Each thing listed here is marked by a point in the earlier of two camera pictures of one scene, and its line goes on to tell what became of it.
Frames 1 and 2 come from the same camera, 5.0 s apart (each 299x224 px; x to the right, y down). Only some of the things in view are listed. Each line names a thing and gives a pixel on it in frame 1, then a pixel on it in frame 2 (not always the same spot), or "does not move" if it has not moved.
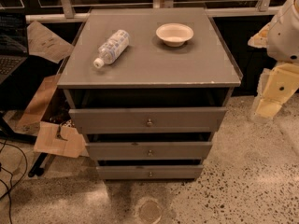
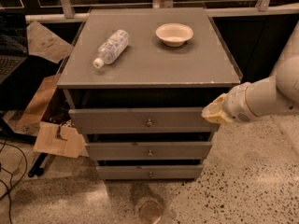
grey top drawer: [149, 120] does not move
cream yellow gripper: [285, 36] → [235, 104]
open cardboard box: [64, 140] does not move
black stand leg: [7, 133] does not move
